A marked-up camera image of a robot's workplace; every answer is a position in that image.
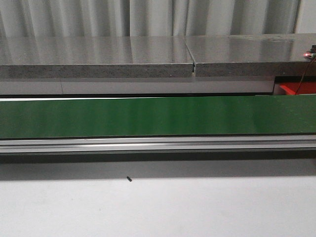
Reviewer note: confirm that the grey granite counter slab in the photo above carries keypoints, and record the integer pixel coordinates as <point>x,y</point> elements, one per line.
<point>94,57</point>
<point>250,55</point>

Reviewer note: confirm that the green conveyor belt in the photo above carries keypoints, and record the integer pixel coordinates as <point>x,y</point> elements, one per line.
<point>165,116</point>

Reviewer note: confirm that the red plastic tray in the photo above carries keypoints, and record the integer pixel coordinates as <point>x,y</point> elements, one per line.
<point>296,88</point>

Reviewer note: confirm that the small green circuit board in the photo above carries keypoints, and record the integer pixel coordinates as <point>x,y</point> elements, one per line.
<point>309,55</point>

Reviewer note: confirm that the white pleated curtain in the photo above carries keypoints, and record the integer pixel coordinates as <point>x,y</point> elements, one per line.
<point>34,18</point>

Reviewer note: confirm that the aluminium conveyor frame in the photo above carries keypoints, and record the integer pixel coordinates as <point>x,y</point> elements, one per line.
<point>172,148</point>

